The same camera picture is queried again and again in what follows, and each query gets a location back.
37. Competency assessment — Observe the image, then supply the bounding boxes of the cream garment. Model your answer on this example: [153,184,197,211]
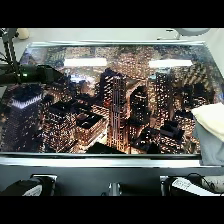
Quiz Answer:
[191,102,224,143]

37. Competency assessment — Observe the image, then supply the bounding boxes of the grey garment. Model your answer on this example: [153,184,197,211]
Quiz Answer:
[193,120,224,167]

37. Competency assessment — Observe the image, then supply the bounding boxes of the silver frame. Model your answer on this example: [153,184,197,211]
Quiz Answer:
[0,155,224,197]

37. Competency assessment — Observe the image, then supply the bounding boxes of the black cable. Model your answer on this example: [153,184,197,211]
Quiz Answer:
[185,172,224,195]

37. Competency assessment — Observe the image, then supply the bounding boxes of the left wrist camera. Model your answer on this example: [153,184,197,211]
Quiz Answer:
[0,28,22,75]

